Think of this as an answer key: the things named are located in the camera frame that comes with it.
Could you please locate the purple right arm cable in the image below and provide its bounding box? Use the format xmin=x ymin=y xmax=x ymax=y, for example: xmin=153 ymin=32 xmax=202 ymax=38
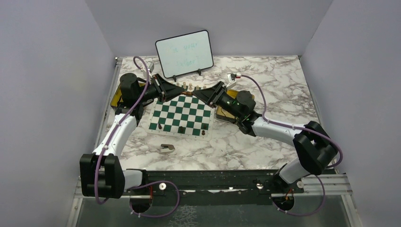
xmin=239 ymin=74 xmax=344 ymax=170

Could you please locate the left gold tin box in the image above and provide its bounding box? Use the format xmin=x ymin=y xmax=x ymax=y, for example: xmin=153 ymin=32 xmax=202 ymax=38
xmin=110 ymin=84 xmax=122 ymax=111

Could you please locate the light chess pieces row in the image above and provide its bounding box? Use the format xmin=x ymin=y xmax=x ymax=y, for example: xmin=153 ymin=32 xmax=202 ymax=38
xmin=175 ymin=82 xmax=207 ymax=92

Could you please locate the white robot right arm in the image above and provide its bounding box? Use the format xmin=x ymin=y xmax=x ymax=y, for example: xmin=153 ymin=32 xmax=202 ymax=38
xmin=192 ymin=82 xmax=339 ymax=192

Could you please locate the green white chess board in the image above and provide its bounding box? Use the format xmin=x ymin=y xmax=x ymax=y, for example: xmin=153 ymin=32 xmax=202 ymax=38
xmin=145 ymin=95 xmax=215 ymax=141

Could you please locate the small whiteboard on stand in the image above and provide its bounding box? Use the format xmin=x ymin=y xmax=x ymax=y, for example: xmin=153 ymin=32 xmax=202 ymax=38
xmin=155 ymin=30 xmax=214 ymax=79

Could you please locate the right gold tin box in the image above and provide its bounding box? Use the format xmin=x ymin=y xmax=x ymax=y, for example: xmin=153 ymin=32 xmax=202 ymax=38
xmin=217 ymin=91 xmax=239 ymax=123

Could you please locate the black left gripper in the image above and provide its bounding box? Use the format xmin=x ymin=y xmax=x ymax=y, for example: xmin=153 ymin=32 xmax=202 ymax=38
xmin=136 ymin=73 xmax=185 ymax=103

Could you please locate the gold tin box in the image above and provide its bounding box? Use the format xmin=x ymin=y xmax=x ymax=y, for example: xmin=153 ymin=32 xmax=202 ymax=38
xmin=110 ymin=84 xmax=122 ymax=111
xmin=217 ymin=91 xmax=239 ymax=123

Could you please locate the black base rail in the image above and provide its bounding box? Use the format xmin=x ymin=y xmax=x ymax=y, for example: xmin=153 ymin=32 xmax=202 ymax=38
xmin=123 ymin=169 xmax=304 ymax=206

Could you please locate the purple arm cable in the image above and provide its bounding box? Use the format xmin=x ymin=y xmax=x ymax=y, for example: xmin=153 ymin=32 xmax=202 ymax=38
xmin=94 ymin=55 xmax=151 ymax=205
xmin=239 ymin=74 xmax=344 ymax=170

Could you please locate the beige plastic clip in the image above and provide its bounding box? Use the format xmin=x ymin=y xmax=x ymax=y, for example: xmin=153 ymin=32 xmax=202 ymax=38
xmin=160 ymin=144 xmax=175 ymax=153

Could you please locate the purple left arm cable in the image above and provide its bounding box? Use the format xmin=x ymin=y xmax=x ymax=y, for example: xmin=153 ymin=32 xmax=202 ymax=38
xmin=94 ymin=55 xmax=151 ymax=205

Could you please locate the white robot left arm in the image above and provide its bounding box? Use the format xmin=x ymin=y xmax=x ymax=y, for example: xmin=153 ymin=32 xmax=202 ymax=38
xmin=79 ymin=73 xmax=185 ymax=199

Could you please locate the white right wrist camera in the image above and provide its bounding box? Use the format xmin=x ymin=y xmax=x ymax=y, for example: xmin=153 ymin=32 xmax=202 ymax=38
xmin=226 ymin=72 xmax=242 ymax=90

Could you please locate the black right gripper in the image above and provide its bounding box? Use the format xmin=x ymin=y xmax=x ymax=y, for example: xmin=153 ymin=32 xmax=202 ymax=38
xmin=192 ymin=81 xmax=242 ymax=120

